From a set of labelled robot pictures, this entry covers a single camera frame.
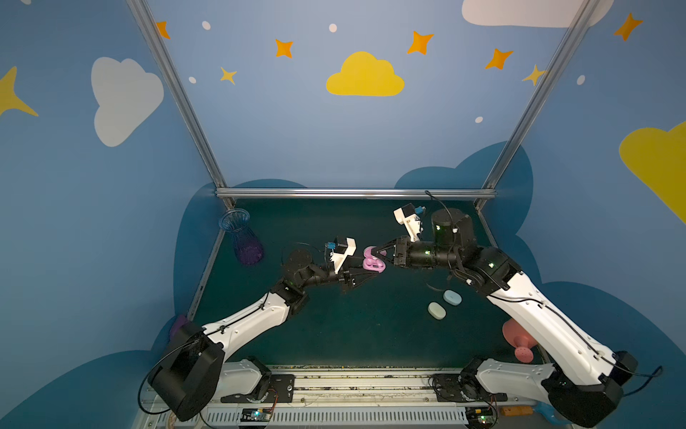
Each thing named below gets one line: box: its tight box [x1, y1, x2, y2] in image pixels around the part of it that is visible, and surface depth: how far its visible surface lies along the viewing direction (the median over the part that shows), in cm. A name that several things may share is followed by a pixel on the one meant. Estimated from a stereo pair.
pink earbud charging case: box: [362, 245, 387, 274], surface depth 67 cm
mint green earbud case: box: [426, 301, 447, 320], surface depth 90 cm
